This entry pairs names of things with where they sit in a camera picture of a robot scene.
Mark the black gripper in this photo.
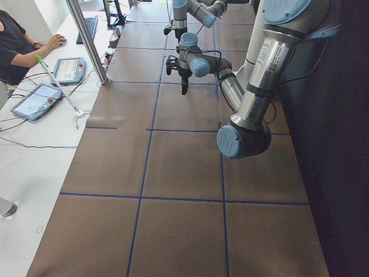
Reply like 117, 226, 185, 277
175, 28, 186, 40
178, 68, 193, 95

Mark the orange black connector board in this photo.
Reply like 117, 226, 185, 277
104, 52, 113, 65

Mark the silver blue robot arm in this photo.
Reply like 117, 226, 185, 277
172, 0, 227, 41
172, 1, 342, 159

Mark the black keyboard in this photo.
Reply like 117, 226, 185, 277
76, 16, 99, 45

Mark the aluminium frame post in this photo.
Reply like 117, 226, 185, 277
66, 0, 108, 85

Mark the teach pendant tablet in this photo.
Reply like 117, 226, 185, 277
10, 84, 62, 121
53, 57, 86, 85

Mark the person in black shirt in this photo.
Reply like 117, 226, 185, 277
1, 10, 66, 85

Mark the far teach pendant tablet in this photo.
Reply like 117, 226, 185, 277
53, 57, 86, 85

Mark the black monitor stand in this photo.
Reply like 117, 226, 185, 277
103, 0, 126, 29

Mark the metal weight cylinder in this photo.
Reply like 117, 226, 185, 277
112, 25, 124, 37

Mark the near teach pendant tablet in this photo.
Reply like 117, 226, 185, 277
10, 84, 62, 121

